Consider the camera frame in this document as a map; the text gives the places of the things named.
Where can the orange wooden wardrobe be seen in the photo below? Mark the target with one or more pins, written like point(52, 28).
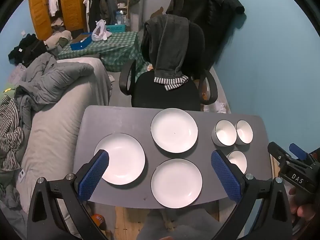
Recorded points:
point(72, 2)

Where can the green checkered tablecloth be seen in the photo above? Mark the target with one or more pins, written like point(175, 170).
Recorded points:
point(117, 47)

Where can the white bowl with black rim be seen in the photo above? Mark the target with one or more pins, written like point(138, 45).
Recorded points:
point(238, 160)
point(244, 131)
point(225, 133)

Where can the black office chair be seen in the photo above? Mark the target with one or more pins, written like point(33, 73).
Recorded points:
point(165, 96)

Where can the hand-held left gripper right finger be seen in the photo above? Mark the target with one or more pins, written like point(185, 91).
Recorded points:
point(226, 177)

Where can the crumpled white floor bag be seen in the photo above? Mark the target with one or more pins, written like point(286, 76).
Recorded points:
point(220, 107)

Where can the white plastic bag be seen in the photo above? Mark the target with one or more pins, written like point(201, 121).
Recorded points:
point(100, 31)

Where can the teal plastic crate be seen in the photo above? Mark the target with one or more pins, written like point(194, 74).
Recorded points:
point(116, 28)

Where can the person's right hand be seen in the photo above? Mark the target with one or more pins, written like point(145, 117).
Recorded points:
point(305, 211)

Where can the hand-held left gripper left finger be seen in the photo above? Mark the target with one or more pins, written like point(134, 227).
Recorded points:
point(93, 177)

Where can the grey duvet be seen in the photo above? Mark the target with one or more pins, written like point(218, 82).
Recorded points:
point(50, 77)

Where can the white plate with black rim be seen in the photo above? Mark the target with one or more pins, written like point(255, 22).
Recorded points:
point(174, 130)
point(125, 160)
point(176, 183)

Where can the grey hoodie with striped cuff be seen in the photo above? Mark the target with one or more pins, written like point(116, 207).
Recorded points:
point(170, 45)

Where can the orange floor object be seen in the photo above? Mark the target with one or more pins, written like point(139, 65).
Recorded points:
point(97, 221)

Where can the hanging black coats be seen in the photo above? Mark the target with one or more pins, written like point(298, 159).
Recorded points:
point(207, 10)

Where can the black clothes pile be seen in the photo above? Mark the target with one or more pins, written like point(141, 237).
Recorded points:
point(25, 50)

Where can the blue cardboard box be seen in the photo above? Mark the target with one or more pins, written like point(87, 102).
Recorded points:
point(81, 42)

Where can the grey bed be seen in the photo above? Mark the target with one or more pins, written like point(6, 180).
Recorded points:
point(57, 132)

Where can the beige clothes pile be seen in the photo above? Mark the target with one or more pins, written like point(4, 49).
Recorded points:
point(57, 40)

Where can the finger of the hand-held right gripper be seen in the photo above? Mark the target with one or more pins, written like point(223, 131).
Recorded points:
point(298, 152)
point(280, 152)

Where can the striped cloth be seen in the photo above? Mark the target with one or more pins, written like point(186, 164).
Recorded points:
point(10, 127)

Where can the person's grey pants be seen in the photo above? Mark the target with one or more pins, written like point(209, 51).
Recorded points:
point(175, 226)

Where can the hanging dark clothes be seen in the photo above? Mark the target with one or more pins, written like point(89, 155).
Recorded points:
point(100, 7)

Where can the grey door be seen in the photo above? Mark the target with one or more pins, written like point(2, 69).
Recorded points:
point(150, 0)

